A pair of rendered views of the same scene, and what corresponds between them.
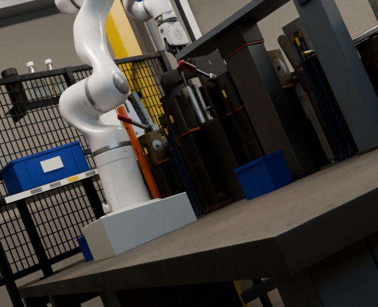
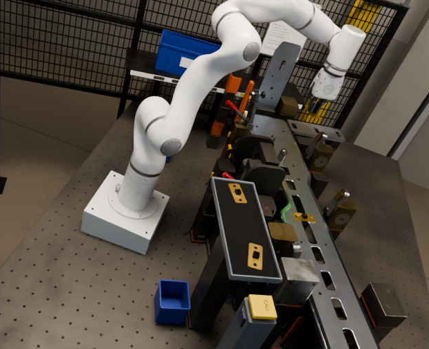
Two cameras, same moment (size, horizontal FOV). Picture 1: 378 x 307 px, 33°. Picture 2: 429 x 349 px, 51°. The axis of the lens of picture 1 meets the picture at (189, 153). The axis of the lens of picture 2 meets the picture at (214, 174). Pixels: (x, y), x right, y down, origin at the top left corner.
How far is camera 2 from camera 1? 1.56 m
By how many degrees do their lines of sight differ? 46
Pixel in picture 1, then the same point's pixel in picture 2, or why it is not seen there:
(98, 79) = (154, 133)
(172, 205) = (135, 238)
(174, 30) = (327, 84)
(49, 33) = not seen: outside the picture
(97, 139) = (133, 157)
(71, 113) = (137, 121)
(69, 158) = not seen: hidden behind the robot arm
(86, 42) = (181, 91)
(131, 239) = (95, 232)
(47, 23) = not seen: outside the picture
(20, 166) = (165, 50)
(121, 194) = (123, 196)
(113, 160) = (132, 178)
